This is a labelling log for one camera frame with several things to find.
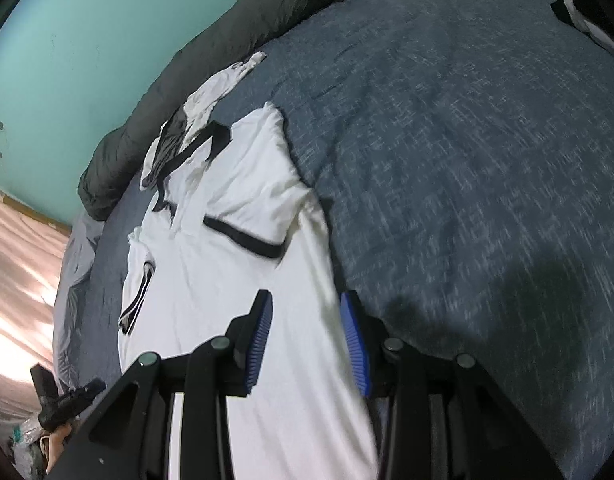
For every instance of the light grey sheet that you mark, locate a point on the light grey sheet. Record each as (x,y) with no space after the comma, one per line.
(74,300)

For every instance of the person's left hand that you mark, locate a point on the person's left hand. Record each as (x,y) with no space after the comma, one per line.
(59,445)

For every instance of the wooden window frame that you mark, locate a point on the wooden window frame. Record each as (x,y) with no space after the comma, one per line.
(37,212)

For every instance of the pile of plastic bags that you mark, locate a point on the pile of plastic bags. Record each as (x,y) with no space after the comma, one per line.
(27,450)

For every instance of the white polo shirt black collar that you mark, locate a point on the white polo shirt black collar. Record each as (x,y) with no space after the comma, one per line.
(227,260)

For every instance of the pink curtain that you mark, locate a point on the pink curtain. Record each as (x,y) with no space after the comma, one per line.
(17,285)

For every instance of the black folded garment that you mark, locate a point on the black folded garment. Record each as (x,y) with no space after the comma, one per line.
(594,10)

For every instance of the white long-sleeve shirt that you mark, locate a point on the white long-sleeve shirt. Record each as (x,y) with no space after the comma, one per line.
(212,90)

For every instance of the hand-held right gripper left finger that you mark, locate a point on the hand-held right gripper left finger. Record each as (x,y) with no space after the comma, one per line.
(259,345)

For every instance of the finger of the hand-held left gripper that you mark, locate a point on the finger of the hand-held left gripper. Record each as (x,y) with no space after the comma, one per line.
(87,390)

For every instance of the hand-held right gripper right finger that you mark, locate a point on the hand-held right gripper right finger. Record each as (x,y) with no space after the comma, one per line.
(354,345)

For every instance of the dark grey garment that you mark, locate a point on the dark grey garment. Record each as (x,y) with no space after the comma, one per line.
(169,145)

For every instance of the dark grey rolled duvet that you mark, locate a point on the dark grey rolled duvet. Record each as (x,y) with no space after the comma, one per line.
(212,50)

